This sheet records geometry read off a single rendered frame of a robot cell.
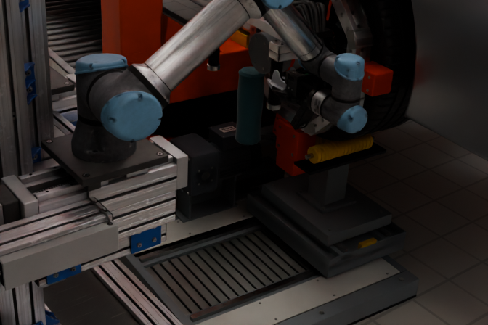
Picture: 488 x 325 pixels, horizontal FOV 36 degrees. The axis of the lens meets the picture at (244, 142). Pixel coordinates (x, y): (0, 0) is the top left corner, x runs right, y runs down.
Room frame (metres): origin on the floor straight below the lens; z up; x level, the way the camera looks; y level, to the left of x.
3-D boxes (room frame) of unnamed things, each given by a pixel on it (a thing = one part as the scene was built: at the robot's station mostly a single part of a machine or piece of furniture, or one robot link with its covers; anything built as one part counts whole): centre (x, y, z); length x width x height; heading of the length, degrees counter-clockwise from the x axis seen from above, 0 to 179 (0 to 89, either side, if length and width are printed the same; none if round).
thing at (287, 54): (2.04, -0.11, 0.93); 0.09 x 0.05 x 0.05; 125
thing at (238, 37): (2.79, 0.00, 0.71); 0.14 x 0.14 x 0.05; 35
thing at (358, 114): (1.77, -0.26, 0.86); 0.11 x 0.08 x 0.09; 35
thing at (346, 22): (2.29, -0.18, 0.85); 0.54 x 0.07 x 0.54; 35
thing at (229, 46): (2.69, 0.14, 0.69); 0.52 x 0.17 x 0.35; 125
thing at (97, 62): (1.57, 0.33, 0.98); 0.13 x 0.12 x 0.14; 32
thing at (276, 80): (1.97, -0.08, 0.86); 0.09 x 0.03 x 0.06; 44
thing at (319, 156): (2.25, -0.33, 0.51); 0.29 x 0.06 x 0.06; 125
